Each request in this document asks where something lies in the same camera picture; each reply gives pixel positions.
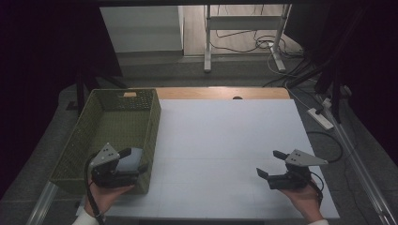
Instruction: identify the person's left hand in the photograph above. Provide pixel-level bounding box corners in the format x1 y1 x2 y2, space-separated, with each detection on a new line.
84 179 135 218

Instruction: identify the black floor cable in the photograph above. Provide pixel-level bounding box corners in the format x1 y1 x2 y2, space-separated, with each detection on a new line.
208 29 305 59

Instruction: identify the green woven basket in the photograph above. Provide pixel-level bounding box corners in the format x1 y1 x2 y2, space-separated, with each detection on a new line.
49 88 162 195

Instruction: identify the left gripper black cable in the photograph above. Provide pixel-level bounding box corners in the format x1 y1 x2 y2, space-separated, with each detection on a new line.
84 153 106 225

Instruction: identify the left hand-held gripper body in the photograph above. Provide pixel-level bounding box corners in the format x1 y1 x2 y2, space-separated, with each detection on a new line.
88 142 141 188

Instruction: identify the aluminium rail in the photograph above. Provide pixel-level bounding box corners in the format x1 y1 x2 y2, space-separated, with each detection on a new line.
316 93 398 225
26 181 59 225

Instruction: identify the black cable bundle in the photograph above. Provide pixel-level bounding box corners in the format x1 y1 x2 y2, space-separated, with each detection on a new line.
262 57 317 89

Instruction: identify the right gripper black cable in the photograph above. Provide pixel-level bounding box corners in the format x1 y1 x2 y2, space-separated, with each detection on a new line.
306 130 344 208

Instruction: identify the black metal stand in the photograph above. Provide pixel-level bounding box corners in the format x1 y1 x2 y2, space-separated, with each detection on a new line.
314 55 345 124
65 66 128 115

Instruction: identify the light blue knit garment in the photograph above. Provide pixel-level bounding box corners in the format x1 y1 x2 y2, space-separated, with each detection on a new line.
116 147 145 173

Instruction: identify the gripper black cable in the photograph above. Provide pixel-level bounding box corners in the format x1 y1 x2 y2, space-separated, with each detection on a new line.
306 130 344 208
84 153 106 225

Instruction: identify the white power strip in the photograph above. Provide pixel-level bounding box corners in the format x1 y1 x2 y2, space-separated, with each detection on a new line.
306 107 335 131

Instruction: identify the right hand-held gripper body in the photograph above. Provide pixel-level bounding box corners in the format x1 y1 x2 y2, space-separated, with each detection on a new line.
267 149 329 190

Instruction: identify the white floor cable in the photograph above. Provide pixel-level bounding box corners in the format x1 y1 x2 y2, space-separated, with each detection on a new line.
267 52 314 111

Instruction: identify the person's right hand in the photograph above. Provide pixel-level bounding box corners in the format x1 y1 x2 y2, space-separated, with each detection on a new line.
279 178 325 223

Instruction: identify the dark curtain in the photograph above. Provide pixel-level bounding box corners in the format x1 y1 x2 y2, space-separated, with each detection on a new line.
283 0 398 167
0 0 124 201

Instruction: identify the white panel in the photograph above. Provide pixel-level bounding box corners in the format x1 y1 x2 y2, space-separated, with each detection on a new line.
99 6 184 53

